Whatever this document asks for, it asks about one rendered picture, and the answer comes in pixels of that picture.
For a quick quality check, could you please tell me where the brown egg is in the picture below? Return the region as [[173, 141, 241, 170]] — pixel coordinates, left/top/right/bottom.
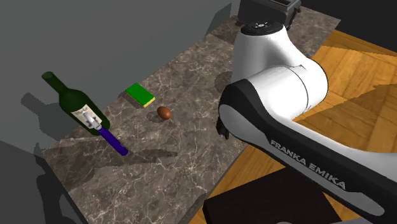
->
[[157, 106, 172, 121]]

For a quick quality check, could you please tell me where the dark robot stand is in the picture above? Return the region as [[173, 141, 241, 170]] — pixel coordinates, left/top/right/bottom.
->
[[202, 167, 342, 224]]

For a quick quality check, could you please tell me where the green and yellow sponge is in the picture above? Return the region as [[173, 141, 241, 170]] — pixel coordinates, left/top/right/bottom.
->
[[125, 82, 156, 108]]

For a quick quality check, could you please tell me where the dark grey boxy appliance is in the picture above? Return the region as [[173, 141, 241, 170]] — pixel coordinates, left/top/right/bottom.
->
[[235, 0, 303, 31]]

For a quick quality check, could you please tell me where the dark green wine bottle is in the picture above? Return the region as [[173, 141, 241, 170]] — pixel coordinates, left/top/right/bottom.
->
[[41, 71, 111, 137]]

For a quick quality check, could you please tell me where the purple-handled silver kitchen tool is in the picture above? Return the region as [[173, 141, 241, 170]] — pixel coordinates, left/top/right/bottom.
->
[[82, 110, 129, 157]]

